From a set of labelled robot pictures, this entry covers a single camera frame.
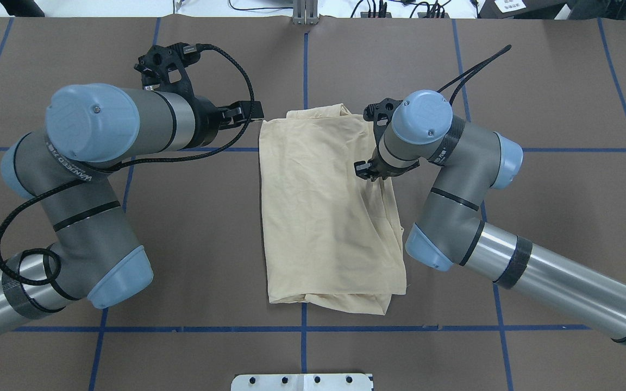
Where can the cream long-sleeve printed shirt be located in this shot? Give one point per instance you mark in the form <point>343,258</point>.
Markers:
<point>330,238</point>

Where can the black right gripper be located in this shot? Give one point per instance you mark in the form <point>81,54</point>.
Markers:
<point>382,169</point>

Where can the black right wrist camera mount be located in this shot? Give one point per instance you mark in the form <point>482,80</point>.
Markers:
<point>380,115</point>

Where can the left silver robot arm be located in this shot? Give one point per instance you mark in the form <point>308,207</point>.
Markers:
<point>92,131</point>

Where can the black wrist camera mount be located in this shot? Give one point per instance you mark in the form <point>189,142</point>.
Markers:
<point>163,69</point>
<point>380,115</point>

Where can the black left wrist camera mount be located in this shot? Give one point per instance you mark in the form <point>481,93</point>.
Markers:
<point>163,69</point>

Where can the aluminium frame post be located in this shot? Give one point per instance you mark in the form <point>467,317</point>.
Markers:
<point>305,12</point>

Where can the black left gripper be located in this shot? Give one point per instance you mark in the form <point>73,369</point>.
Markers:
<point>203,116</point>

